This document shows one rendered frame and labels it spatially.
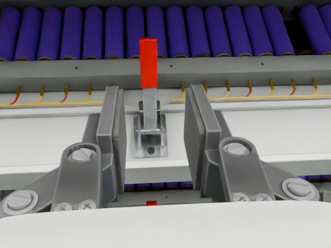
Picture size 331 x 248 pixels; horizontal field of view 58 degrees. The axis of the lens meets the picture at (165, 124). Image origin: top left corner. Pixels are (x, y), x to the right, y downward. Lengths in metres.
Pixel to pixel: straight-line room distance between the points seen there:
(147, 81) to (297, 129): 0.14
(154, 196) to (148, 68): 0.23
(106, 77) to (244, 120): 0.13
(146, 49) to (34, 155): 0.13
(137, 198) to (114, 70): 0.20
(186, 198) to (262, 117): 0.17
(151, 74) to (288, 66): 0.13
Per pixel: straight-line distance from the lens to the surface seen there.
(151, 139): 0.25
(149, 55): 0.21
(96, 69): 0.27
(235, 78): 0.28
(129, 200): 0.41
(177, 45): 0.29
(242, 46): 0.30
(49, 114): 0.28
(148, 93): 0.22
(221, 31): 0.31
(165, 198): 0.41
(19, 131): 0.28
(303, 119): 0.30
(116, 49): 0.29
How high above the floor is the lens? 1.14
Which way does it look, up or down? 42 degrees down
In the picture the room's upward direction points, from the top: 1 degrees clockwise
